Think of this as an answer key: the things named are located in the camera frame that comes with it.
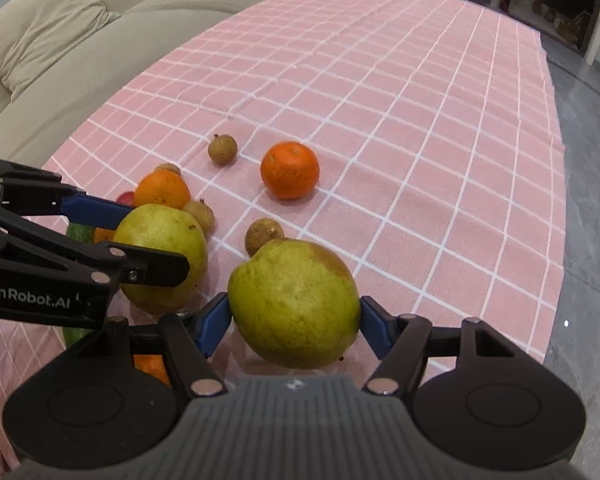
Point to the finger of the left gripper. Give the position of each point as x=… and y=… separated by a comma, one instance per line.
x=147, y=266
x=93, y=211

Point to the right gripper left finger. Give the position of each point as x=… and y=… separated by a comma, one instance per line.
x=186, y=342

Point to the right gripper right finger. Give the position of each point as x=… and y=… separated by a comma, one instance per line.
x=403, y=345

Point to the green cucumber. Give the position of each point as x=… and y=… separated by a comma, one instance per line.
x=83, y=234

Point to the red cherry tomato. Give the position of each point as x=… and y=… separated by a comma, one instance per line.
x=126, y=199

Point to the green pear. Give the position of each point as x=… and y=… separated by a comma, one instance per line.
x=176, y=251
x=295, y=303

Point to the orange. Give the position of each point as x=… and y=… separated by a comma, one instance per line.
x=146, y=363
x=162, y=187

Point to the lone orange tangerine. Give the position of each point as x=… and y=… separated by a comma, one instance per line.
x=290, y=170

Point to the brown longan beside orange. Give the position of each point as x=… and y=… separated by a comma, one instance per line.
x=203, y=214

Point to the brown longan behind orange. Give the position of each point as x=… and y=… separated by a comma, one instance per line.
x=167, y=166

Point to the beige sofa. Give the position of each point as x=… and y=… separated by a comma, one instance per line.
x=35, y=124

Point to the brown longan near pear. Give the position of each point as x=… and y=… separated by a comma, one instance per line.
x=260, y=233

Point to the far brown longan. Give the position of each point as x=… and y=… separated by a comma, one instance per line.
x=223, y=149

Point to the beige sofa cushion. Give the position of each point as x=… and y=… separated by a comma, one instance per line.
x=35, y=34

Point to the pink checkered tablecloth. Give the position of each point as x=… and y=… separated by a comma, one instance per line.
x=442, y=181

